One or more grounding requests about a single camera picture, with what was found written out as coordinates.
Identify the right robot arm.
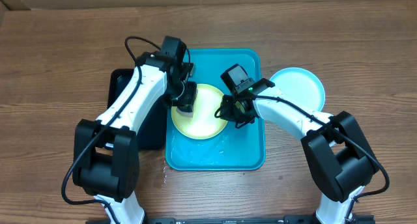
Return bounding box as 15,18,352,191
215,64,381,223

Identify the teal plastic tray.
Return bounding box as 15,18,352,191
165,48,266,171

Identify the black plastic tray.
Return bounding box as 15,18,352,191
108,69,167,151

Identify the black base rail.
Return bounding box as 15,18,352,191
85,214,376,224

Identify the yellow-green plate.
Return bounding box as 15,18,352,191
171,83,227,139

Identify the light blue plate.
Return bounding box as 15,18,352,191
270,67,326,111

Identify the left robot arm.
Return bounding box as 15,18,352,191
61,36,197,223

